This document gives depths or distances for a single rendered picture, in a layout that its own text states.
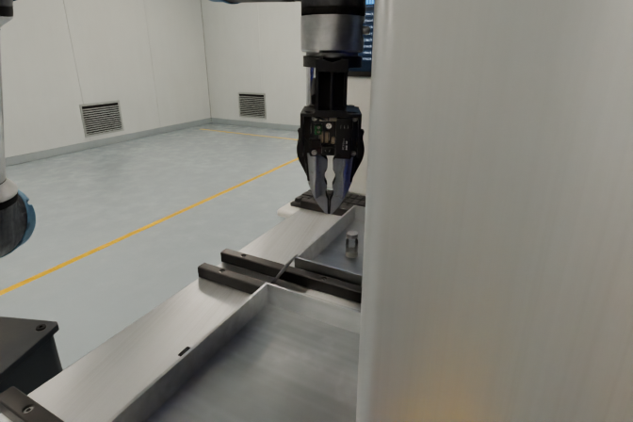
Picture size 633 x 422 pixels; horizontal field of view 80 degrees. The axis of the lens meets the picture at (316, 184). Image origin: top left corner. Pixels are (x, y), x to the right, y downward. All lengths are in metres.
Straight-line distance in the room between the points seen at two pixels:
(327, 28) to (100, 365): 0.47
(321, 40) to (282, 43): 6.22
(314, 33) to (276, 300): 0.36
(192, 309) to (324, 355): 0.21
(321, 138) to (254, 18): 6.54
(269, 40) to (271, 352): 6.44
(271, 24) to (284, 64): 0.66
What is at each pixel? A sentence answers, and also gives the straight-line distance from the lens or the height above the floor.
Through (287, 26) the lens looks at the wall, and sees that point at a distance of 6.62.
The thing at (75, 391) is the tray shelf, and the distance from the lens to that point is 0.54.
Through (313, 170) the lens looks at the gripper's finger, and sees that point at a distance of 0.52.
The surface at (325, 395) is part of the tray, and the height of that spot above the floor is 0.88.
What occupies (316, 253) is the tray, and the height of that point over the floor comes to 0.89.
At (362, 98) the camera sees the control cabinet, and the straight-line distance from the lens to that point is 1.16.
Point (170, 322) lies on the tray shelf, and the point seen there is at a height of 0.88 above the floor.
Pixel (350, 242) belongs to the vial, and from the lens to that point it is 0.68.
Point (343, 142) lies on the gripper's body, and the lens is 0.45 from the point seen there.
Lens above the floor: 1.23
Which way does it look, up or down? 19 degrees down
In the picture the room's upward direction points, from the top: straight up
